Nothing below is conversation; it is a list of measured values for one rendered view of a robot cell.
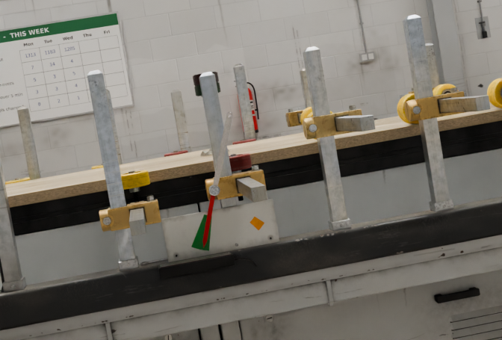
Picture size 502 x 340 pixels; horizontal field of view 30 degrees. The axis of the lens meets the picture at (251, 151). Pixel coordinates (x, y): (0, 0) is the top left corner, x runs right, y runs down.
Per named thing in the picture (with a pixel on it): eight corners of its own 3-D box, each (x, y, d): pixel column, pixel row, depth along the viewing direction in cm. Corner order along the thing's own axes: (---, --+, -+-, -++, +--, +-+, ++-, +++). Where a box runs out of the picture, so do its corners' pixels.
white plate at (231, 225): (279, 241, 216) (273, 199, 216) (168, 262, 213) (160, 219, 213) (279, 241, 217) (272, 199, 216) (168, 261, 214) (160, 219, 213)
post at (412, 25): (452, 214, 222) (420, 13, 219) (438, 217, 221) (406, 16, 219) (447, 213, 225) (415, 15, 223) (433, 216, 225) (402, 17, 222)
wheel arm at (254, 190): (269, 203, 188) (266, 182, 187) (252, 206, 187) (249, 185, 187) (245, 188, 231) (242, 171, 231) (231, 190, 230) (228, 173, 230)
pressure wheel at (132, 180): (162, 213, 231) (154, 167, 230) (140, 219, 224) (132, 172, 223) (138, 215, 235) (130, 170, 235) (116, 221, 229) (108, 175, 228)
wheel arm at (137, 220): (148, 237, 189) (144, 216, 188) (131, 240, 188) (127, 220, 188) (146, 215, 232) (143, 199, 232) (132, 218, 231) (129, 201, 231)
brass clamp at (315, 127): (365, 130, 217) (361, 108, 217) (308, 140, 216) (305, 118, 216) (358, 129, 223) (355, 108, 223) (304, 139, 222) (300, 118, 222)
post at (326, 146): (352, 248, 219) (319, 45, 217) (338, 251, 219) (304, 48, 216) (349, 246, 223) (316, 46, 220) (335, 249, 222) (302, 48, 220)
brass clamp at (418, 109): (468, 112, 220) (465, 90, 220) (412, 122, 219) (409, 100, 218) (459, 112, 226) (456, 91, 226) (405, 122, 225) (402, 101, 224)
